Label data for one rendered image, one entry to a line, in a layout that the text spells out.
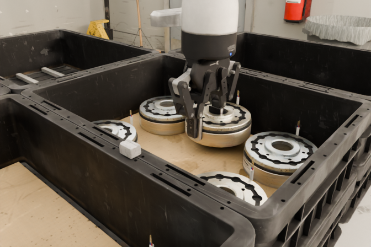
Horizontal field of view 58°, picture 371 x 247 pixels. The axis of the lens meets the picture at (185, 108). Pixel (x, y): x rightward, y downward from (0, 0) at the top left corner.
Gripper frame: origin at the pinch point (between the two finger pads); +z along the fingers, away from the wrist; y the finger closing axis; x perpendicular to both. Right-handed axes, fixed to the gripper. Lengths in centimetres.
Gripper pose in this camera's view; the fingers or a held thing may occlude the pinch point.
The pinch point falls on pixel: (205, 123)
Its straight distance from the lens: 50.4
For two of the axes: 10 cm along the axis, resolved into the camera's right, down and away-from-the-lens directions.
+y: 6.8, -2.9, 6.7
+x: -7.3, -2.8, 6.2
